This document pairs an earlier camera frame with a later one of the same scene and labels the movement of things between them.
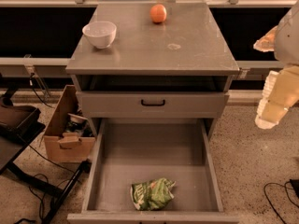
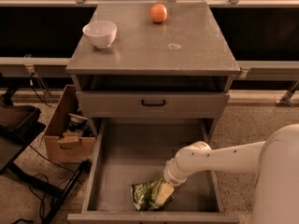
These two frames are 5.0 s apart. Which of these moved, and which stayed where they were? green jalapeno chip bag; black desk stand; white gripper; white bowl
Moved: white gripper
Stayed: green jalapeno chip bag; white bowl; black desk stand
